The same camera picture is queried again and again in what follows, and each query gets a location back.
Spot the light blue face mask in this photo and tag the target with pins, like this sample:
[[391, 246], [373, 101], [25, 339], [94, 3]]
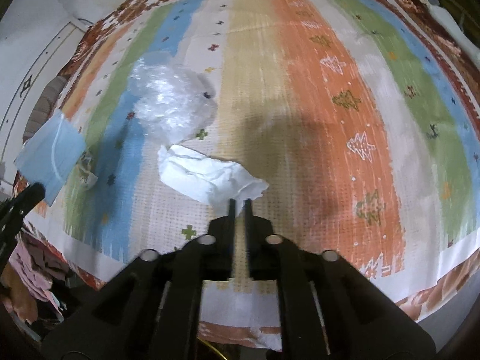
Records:
[[50, 155]]

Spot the clear plastic bag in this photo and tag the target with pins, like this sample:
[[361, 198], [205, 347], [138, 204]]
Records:
[[173, 103]]

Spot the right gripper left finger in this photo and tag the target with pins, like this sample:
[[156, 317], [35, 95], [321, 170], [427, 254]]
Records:
[[221, 256]]

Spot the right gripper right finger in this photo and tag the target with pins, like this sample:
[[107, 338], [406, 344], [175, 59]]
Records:
[[259, 251]]

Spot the striped colourful bed mat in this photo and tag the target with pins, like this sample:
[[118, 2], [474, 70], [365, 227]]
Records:
[[285, 119]]

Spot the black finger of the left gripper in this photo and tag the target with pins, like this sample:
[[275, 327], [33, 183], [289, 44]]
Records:
[[13, 212]]

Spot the white tissue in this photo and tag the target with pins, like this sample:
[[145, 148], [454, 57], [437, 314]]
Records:
[[209, 181]]

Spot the grey ribbed pillow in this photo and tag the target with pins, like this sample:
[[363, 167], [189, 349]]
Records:
[[44, 106]]

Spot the pile of clothes on floor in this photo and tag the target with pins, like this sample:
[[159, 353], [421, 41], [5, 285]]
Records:
[[33, 277]]

